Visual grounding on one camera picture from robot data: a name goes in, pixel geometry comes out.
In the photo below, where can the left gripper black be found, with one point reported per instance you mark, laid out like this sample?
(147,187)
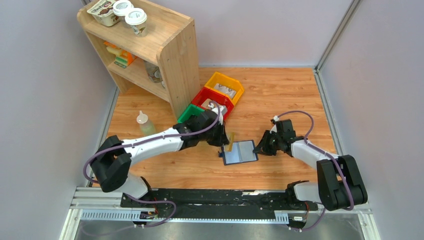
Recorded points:
(222,139)

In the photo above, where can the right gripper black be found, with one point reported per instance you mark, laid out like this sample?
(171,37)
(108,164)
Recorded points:
(261,148)

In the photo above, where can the yellow VIP card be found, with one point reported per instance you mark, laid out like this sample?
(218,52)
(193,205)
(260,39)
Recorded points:
(231,142)
(223,110)

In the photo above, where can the navy blue card holder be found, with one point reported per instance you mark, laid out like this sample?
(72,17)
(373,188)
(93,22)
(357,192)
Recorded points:
(241,152)

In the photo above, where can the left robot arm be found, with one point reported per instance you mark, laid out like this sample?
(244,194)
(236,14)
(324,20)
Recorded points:
(112,162)

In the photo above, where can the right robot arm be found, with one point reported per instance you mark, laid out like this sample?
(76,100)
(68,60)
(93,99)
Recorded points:
(339,182)

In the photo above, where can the brown packet left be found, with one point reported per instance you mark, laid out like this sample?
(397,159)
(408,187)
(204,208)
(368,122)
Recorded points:
(208,104)

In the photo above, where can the green plastic bin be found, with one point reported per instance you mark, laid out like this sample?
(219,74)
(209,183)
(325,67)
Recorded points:
(191,110)

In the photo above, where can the white sachet in yellow bin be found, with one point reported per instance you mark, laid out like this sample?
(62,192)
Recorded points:
(225,90)

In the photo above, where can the red plastic bin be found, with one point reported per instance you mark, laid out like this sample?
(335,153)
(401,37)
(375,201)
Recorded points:
(220,98)

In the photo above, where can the yellow plastic bin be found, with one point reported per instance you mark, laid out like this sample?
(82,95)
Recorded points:
(220,78)

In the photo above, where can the clear squeeze bottle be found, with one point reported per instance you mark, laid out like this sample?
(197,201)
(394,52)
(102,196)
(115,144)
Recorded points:
(145,124)

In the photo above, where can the glass jar on shelf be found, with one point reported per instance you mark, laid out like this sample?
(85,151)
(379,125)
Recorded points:
(153,72)

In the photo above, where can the wooden shelf unit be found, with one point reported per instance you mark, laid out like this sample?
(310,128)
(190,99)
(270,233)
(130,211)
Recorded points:
(170,44)

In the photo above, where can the orange snack package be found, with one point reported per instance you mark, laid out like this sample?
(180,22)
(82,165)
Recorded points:
(122,57)

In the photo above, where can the white lidded paper cup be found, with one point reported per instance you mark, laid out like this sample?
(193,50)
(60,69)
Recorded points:
(121,8)

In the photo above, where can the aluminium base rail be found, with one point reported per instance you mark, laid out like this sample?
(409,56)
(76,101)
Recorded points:
(189,206)

